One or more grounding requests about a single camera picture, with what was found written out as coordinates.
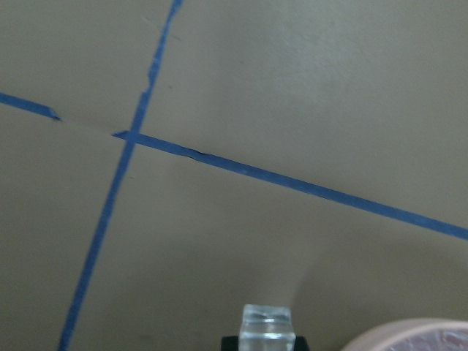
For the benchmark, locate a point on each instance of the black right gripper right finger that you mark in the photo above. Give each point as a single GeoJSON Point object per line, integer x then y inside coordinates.
{"type": "Point", "coordinates": [301, 344]}

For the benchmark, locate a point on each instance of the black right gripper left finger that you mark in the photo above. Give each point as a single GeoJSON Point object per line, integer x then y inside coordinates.
{"type": "Point", "coordinates": [229, 344]}

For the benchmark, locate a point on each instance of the pile of clear ice cubes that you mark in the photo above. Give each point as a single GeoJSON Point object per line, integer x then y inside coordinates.
{"type": "Point", "coordinates": [439, 339]}

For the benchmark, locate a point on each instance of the pink bowl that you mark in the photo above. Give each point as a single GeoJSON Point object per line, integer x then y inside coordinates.
{"type": "Point", "coordinates": [384, 336]}

